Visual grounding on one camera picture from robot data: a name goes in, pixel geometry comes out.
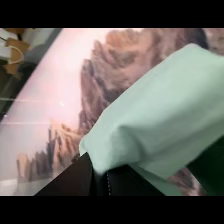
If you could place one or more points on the dark green garment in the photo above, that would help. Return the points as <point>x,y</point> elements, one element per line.
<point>208,168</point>

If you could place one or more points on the mint green shirt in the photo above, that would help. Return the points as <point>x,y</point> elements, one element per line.
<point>160,116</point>

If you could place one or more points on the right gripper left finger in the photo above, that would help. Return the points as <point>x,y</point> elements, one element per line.
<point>71,181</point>

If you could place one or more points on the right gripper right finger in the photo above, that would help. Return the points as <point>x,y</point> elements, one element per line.
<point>128,183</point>

